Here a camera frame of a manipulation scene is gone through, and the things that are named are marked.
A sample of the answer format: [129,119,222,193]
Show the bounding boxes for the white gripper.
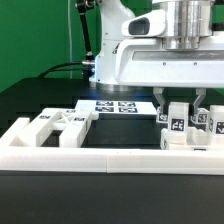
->
[115,35,224,116]

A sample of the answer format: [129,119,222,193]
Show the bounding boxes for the white U-shaped obstacle fence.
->
[0,118,224,175]

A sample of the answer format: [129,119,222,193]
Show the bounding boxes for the white base tag plate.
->
[75,100,156,115]

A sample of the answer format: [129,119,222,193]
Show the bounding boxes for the white chair back frame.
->
[28,107,101,149]

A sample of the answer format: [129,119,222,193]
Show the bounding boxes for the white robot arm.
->
[90,0,224,114]

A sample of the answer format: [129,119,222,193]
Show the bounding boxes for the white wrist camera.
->
[121,9,166,37]

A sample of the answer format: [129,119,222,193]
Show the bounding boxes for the black power cables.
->
[37,61,96,80]

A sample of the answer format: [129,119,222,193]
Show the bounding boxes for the white chair seat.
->
[160,127,224,151]

